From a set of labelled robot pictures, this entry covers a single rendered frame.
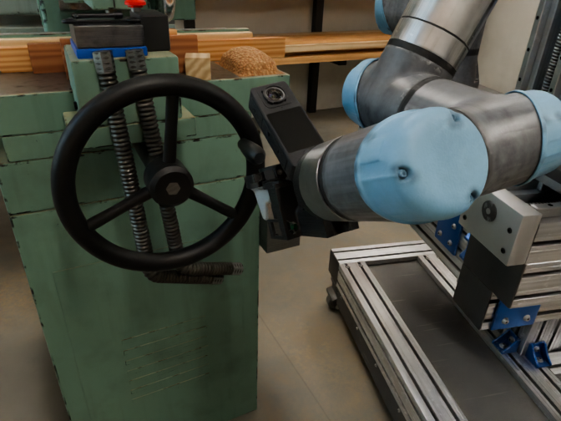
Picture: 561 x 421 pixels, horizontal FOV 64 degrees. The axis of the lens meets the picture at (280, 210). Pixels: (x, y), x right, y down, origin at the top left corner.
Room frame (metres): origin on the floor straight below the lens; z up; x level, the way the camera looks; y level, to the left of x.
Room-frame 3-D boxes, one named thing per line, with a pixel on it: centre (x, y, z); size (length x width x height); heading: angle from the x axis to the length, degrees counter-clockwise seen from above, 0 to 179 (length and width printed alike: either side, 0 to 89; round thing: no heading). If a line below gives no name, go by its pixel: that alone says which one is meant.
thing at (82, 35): (0.68, 0.24, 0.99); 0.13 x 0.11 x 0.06; 118
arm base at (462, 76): (1.16, -0.41, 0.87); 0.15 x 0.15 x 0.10
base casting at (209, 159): (0.97, 0.37, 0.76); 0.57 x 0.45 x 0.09; 28
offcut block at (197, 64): (0.79, 0.15, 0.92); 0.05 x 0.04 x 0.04; 9
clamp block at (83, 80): (0.68, 0.24, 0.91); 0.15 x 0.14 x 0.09; 118
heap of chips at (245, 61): (0.88, 0.07, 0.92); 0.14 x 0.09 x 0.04; 28
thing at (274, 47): (0.89, 0.25, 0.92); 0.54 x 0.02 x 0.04; 118
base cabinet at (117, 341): (0.96, 0.37, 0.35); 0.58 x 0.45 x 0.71; 28
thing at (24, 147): (0.80, 0.29, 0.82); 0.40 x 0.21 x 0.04; 118
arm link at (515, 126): (0.37, -0.17, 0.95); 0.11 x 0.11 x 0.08; 26
